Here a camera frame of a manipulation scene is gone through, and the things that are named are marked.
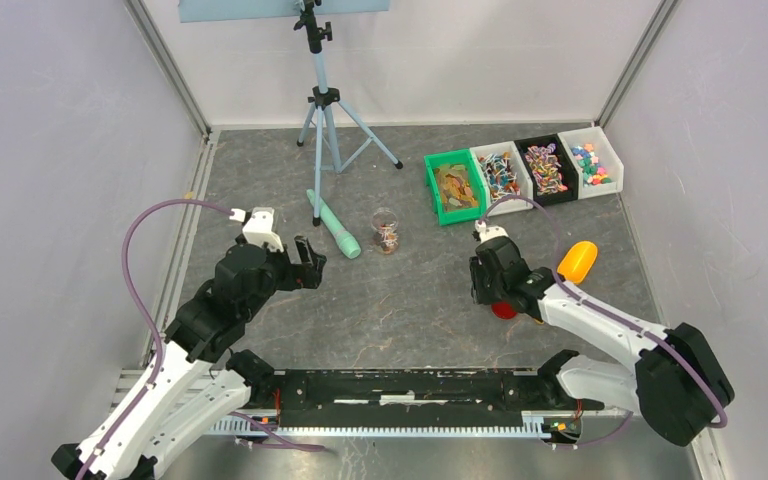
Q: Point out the yellow plastic scoop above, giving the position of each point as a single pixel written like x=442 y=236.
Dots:
x=578 y=261

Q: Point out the mint green tube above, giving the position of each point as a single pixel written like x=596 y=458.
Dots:
x=345 y=241

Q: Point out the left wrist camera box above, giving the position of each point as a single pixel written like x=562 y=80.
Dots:
x=258 y=228

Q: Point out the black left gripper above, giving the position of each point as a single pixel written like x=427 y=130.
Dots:
x=308 y=273

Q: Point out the red jar lid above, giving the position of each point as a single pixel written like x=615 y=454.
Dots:
x=503 y=310

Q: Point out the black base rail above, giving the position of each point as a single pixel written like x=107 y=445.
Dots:
x=480 y=402

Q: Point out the light blue tripod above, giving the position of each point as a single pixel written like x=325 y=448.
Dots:
x=320 y=112

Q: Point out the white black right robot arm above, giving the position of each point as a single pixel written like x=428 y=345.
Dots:
x=670 y=377

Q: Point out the white bin with lollipops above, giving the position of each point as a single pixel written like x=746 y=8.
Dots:
x=502 y=172

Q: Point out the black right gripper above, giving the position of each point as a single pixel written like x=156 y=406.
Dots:
x=480 y=295

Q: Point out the light blue board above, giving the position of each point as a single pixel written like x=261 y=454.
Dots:
x=225 y=10

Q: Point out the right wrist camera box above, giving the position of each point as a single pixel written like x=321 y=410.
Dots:
x=484 y=231

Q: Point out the black bin with swirl candies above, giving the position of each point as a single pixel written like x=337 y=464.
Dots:
x=550 y=168

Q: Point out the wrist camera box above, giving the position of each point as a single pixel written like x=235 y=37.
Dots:
x=258 y=228
x=484 y=231

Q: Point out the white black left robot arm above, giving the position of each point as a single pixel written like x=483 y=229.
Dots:
x=151 y=427

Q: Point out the clear plastic jar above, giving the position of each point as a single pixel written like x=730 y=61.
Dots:
x=385 y=236

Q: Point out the green plastic candy bin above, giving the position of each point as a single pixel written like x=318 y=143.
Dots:
x=456 y=186

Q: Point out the white bin with colourful candies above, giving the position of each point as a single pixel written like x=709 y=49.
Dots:
x=600 y=170

